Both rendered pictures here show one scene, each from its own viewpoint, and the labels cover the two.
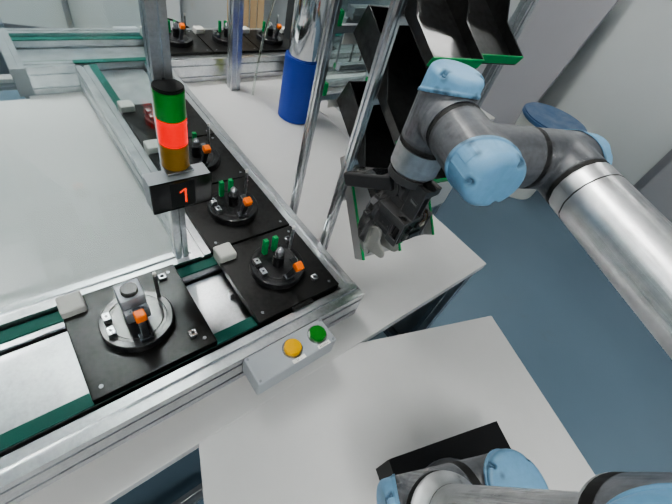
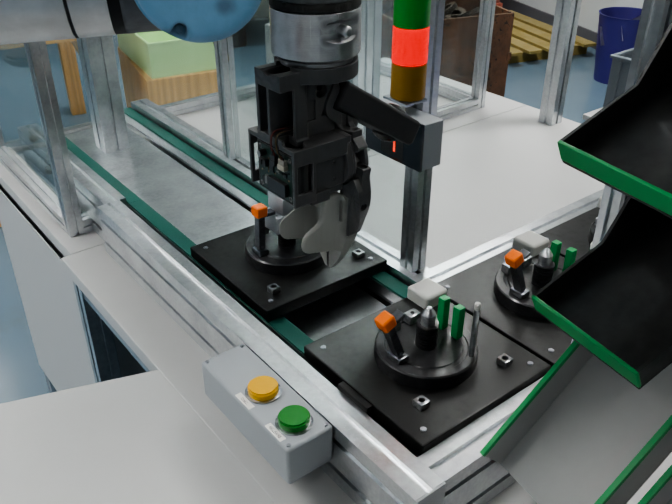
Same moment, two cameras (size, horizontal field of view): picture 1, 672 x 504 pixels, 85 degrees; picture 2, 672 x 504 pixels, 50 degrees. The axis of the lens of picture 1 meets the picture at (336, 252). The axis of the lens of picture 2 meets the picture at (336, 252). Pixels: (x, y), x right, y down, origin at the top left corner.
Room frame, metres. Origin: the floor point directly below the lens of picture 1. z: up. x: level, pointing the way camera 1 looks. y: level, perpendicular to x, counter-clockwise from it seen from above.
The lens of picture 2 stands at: (0.67, -0.66, 1.61)
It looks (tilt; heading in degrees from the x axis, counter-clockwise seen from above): 31 degrees down; 104
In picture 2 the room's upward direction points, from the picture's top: straight up
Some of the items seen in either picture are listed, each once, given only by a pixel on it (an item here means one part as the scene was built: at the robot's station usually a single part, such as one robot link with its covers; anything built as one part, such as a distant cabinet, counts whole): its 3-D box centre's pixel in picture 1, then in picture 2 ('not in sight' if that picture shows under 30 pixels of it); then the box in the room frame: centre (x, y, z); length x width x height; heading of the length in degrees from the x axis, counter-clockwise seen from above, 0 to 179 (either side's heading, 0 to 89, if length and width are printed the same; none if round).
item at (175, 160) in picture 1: (174, 153); (408, 79); (0.53, 0.35, 1.29); 0.05 x 0.05 x 0.05
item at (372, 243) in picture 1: (373, 245); (306, 224); (0.49, -0.06, 1.27); 0.06 x 0.03 x 0.09; 52
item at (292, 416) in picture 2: (317, 334); (294, 420); (0.46, -0.02, 0.96); 0.04 x 0.04 x 0.02
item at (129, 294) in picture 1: (129, 294); (290, 204); (0.35, 0.35, 1.06); 0.08 x 0.04 x 0.07; 52
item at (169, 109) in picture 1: (169, 102); (412, 6); (0.53, 0.35, 1.39); 0.05 x 0.05 x 0.05
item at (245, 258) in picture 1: (278, 257); (427, 330); (0.60, 0.13, 1.01); 0.24 x 0.24 x 0.13; 52
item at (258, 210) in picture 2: (141, 321); (264, 225); (0.31, 0.31, 1.04); 0.04 x 0.02 x 0.08; 52
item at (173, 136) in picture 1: (172, 129); (410, 43); (0.53, 0.35, 1.34); 0.05 x 0.05 x 0.05
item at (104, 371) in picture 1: (139, 324); (287, 257); (0.34, 0.35, 0.96); 0.24 x 0.24 x 0.02; 52
